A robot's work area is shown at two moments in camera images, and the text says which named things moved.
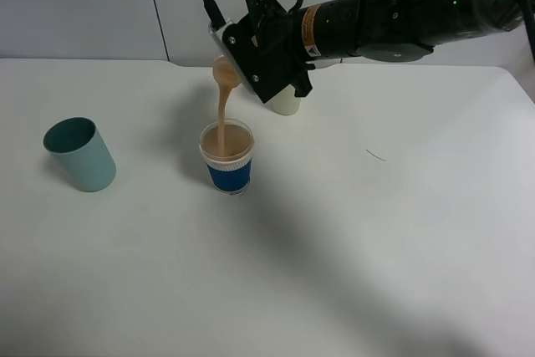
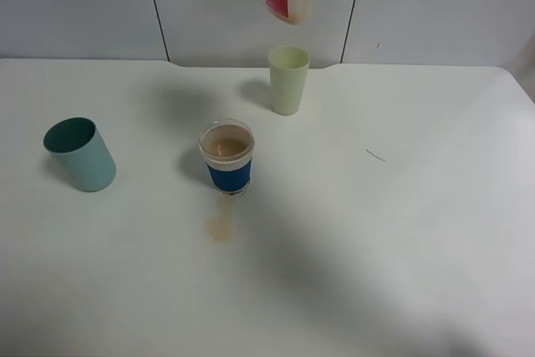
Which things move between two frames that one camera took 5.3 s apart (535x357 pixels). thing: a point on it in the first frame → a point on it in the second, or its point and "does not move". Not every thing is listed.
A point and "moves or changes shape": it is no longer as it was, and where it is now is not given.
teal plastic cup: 78,147 does not move
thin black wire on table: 376,156 does not move
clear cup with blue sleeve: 227,147 does not move
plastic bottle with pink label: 225,73 moves or changes shape
